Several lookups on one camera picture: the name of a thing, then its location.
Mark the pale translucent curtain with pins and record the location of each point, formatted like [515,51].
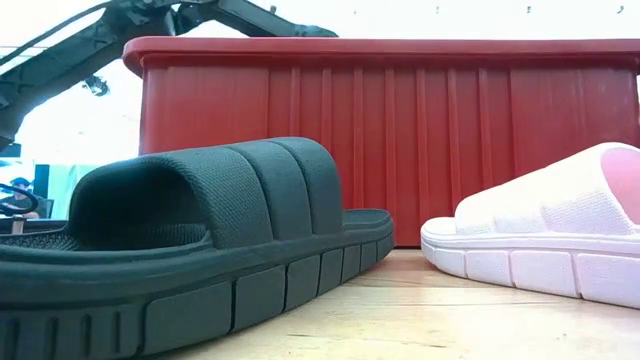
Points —
[62,185]

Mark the black table edge rail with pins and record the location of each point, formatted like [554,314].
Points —
[45,225]

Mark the dark blue pillar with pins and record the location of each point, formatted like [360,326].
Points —
[41,180]

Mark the white and pink foam slide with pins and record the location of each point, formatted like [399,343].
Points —
[525,260]

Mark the dark rectangular box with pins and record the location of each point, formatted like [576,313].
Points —
[10,150]

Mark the person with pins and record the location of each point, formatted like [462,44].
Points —
[20,182]

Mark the small metal post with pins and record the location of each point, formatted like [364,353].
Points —
[18,226]

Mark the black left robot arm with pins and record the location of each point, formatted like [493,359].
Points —
[75,55]

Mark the dark green foam slide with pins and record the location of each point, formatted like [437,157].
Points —
[200,260]

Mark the dark hanging ceiling fixture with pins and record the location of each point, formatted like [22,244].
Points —
[97,86]

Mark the red ribbed plastic bin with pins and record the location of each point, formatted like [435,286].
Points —
[400,125]

